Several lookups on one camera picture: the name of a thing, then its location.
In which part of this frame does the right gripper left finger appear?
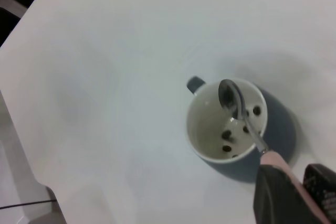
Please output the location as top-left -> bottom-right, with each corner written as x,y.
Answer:
253,164 -> 330,224

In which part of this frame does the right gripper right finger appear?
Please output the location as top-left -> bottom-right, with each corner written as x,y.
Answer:
301,163 -> 336,224

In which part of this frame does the dark blue ceramic mug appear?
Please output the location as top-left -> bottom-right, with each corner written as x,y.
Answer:
185,76 -> 297,184

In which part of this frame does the metal spoon with pink handle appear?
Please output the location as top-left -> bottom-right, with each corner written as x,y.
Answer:
217,78 -> 332,224

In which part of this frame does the thin black cable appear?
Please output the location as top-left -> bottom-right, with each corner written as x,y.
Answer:
0,199 -> 57,208

